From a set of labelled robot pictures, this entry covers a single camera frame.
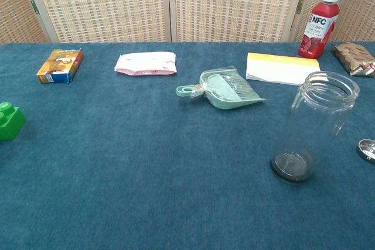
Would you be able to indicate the woven folding screen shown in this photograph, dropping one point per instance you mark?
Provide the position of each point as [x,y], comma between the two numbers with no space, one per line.
[117,4]

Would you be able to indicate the brown foil snack packet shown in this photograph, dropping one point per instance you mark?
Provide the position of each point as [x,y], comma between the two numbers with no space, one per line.
[353,56]

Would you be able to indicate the red NFC juice bottle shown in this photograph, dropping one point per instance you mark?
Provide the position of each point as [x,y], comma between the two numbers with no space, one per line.
[317,27]

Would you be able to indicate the white yellow-edged notepad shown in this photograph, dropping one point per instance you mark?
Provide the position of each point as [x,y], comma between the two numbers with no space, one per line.
[281,70]

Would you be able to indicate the blue carpet table cloth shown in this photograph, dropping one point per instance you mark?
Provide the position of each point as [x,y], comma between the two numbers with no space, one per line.
[146,159]

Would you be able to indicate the pink white tissue packet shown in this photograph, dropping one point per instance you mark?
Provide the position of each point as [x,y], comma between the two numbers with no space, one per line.
[146,62]

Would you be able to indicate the orange blue carton box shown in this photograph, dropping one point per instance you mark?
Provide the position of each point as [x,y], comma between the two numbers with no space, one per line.
[60,65]

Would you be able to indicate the metal screen hinge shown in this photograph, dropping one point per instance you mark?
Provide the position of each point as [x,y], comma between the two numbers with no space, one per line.
[299,7]
[34,7]

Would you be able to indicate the mint green bagged dustpan set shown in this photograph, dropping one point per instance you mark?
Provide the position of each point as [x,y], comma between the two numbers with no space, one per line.
[225,92]

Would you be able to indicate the clear glass jar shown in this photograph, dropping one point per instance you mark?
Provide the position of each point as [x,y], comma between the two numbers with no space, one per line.
[316,121]

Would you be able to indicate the green toy building brick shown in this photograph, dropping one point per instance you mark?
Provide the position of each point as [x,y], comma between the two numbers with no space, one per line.
[10,122]

